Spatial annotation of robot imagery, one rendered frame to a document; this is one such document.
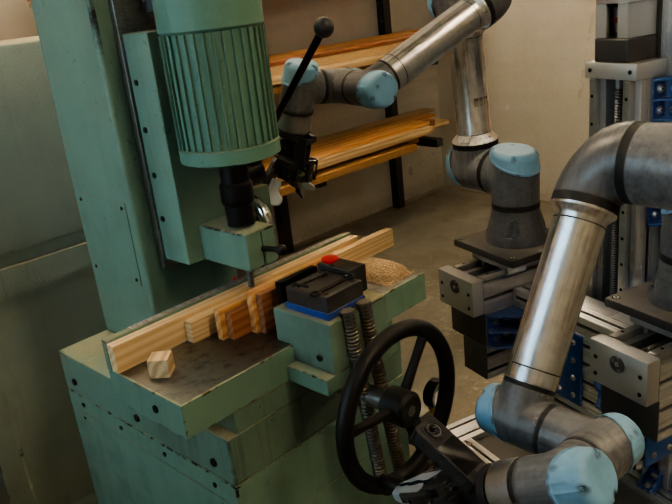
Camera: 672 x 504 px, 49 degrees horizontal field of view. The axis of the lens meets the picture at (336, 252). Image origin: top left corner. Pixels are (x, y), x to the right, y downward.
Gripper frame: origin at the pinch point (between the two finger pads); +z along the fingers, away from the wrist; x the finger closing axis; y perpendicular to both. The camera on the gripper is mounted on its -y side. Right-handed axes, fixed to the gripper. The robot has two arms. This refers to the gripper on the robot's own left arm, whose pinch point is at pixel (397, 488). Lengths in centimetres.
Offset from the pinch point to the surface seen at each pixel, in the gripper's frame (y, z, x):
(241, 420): -19.2, 16.1, -9.7
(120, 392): -32.1, 29.8, -20.0
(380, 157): -85, 187, 237
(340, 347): -22.5, 3.2, 4.9
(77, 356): -43, 61, -12
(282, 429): -13.9, 19.1, -1.8
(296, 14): -179, 191, 233
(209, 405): -24.1, 13.3, -15.1
